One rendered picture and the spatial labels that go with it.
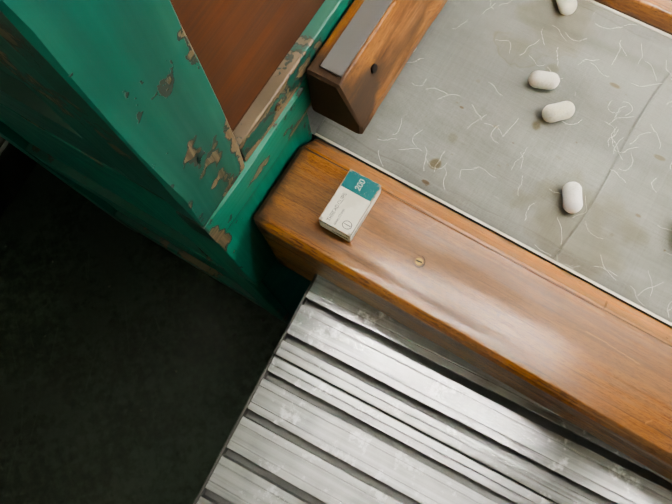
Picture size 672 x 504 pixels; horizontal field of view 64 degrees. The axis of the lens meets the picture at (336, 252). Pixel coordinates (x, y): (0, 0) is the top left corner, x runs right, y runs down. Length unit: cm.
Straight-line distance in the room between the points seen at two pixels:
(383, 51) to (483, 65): 16
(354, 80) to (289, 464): 39
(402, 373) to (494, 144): 26
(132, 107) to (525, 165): 41
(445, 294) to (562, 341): 11
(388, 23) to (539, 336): 32
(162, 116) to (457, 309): 31
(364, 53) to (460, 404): 37
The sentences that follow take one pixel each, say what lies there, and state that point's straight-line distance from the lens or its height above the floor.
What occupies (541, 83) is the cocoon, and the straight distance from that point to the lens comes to 64.
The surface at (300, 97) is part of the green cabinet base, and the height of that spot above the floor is 83.
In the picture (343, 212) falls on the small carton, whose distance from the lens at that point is 51.
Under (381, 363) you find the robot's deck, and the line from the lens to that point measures 60.
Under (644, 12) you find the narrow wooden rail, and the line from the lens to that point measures 73.
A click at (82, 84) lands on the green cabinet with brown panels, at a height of 105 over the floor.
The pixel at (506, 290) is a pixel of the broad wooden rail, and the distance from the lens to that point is 53.
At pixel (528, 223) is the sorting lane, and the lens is 58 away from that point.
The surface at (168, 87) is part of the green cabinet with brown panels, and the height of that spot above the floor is 100.
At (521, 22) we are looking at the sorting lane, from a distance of 69.
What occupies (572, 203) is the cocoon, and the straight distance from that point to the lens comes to 58.
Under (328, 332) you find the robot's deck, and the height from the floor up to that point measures 67.
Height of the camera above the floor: 127
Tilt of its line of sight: 75 degrees down
